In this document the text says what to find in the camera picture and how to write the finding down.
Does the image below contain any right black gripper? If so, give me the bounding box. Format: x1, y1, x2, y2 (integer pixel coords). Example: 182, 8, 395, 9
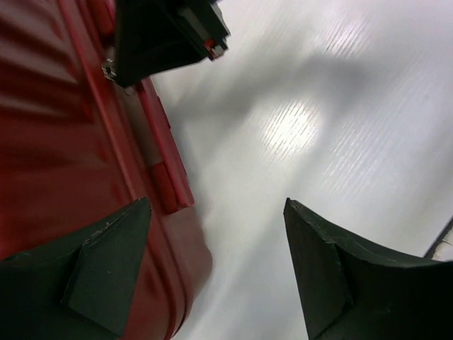
114, 0, 230, 88

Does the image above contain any red suitcase blue lining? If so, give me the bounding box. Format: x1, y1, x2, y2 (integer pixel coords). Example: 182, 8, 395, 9
1, 1, 212, 339

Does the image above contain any silver zipper pull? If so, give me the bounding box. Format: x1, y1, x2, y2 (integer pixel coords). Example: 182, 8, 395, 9
101, 58, 135, 96

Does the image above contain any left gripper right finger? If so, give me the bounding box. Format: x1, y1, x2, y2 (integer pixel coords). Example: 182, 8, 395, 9
284, 199, 452, 339

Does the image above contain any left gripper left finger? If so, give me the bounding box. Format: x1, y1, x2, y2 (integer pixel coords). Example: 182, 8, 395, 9
1, 198, 151, 339

